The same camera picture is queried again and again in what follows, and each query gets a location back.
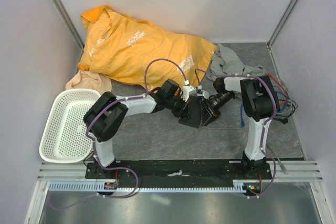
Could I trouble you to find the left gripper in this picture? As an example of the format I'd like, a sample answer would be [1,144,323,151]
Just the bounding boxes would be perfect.
[165,94,191,120]

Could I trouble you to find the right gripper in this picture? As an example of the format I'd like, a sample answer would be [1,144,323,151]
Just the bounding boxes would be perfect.
[199,91,234,126]

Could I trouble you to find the black network switch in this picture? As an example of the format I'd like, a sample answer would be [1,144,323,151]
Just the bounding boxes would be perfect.
[178,96,202,129]

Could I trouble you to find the blue ethernet cable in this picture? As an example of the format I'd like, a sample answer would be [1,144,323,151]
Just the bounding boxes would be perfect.
[240,87,292,127]

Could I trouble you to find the orange printed t-shirt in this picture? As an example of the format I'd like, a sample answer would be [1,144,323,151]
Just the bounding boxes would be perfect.
[78,5,216,89]

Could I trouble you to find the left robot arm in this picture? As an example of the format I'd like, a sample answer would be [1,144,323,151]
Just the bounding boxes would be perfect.
[83,79,196,178]

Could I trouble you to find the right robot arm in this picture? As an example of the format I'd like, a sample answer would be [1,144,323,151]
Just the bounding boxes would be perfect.
[196,74,280,179]

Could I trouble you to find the grey t-shirt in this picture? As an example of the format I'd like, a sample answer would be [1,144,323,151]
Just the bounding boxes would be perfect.
[209,44,267,76]

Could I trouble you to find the beige cloth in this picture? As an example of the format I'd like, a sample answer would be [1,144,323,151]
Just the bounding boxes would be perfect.
[65,70,112,93]

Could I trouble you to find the white perforated plastic basket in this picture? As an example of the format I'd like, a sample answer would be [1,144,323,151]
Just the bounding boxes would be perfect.
[39,89,100,164]

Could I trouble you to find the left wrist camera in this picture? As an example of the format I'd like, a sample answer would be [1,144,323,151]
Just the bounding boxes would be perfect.
[181,85,196,102]

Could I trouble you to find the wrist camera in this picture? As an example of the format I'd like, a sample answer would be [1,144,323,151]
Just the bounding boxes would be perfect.
[196,89,210,99]
[181,85,196,102]

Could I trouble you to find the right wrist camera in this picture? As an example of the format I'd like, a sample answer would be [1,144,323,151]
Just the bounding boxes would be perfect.
[196,89,210,99]

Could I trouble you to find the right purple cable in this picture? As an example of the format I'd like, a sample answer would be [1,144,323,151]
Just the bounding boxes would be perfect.
[194,68,279,200]

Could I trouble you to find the purple cable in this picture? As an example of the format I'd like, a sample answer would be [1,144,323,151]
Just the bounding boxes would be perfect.
[194,68,279,200]
[48,58,190,210]

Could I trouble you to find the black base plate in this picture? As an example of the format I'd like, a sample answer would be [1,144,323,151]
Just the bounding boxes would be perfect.
[85,158,274,189]

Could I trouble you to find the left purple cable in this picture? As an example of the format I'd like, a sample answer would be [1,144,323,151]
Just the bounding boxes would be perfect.
[48,58,190,210]

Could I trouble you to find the grey slotted cable duct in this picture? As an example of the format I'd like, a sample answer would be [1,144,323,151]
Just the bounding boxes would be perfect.
[48,180,255,193]

